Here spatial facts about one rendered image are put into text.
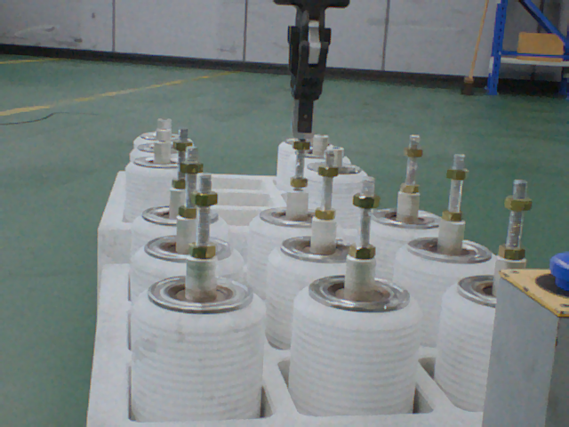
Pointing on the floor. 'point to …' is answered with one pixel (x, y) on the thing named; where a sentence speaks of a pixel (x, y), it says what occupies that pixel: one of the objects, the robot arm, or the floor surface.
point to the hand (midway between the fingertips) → (303, 118)
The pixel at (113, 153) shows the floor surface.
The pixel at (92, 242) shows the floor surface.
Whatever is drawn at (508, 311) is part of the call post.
